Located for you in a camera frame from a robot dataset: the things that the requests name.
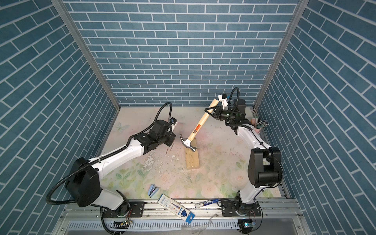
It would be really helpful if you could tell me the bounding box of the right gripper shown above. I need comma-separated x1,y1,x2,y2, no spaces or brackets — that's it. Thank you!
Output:
206,108,236,124

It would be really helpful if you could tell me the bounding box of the wooden claw hammer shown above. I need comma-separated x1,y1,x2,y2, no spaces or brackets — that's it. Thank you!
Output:
180,99,219,152

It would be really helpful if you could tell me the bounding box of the wooden plank with nails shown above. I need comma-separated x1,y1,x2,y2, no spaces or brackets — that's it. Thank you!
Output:
185,148,200,170

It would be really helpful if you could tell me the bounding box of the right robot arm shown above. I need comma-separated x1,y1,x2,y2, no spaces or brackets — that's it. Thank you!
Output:
205,87,283,210

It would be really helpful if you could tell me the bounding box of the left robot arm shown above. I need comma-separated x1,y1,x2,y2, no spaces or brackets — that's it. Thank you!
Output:
46,110,178,211

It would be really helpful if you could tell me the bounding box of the pink cup with tools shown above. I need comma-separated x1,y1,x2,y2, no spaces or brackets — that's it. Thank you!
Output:
250,117,269,129

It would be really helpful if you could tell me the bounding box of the blue stapler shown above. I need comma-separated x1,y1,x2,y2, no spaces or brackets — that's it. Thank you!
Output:
148,184,159,198

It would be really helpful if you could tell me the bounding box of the blue white marker pen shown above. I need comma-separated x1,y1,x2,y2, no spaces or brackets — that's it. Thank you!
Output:
194,198,219,208

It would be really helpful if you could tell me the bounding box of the white blue toothpaste box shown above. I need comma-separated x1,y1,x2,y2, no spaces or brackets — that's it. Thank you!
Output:
157,194,195,224

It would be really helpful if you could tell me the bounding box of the clear plastic wrapper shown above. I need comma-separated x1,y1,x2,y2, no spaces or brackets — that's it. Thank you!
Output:
188,213,218,235

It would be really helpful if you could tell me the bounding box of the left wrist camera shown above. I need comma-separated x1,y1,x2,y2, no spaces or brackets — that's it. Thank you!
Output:
169,117,178,133

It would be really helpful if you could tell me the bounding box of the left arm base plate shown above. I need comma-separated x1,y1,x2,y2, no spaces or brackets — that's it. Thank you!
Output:
102,201,145,218

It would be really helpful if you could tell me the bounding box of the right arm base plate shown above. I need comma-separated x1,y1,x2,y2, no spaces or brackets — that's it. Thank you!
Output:
217,199,261,217

